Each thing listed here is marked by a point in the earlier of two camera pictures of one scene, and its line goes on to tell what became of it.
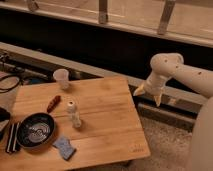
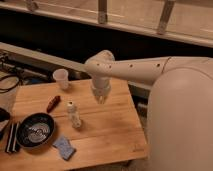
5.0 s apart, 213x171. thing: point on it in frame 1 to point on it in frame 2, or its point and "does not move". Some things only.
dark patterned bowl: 35,130 does not move
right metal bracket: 166,15 does not move
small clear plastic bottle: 76,120 does not move
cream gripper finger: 139,91 to 97,98
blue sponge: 65,146 does not move
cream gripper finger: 158,99 to 103,99
